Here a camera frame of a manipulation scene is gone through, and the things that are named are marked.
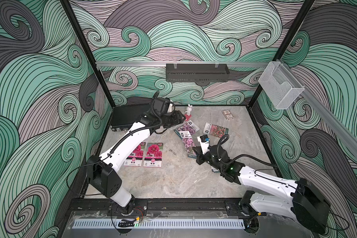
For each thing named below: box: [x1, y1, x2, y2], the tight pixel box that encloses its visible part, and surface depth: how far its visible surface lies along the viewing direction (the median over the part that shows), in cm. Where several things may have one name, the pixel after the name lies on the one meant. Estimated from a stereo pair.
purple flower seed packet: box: [175, 119, 200, 135], surface depth 109 cm
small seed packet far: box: [221, 109, 235, 120], surface depth 116 cm
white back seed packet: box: [173, 128, 197, 159], surface depth 82 cm
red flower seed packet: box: [202, 121, 229, 138], surface depth 106 cm
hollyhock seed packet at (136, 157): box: [123, 141, 146, 167], surface depth 92 cm
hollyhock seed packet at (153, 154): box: [142, 142, 164, 168], surface depth 94 cm
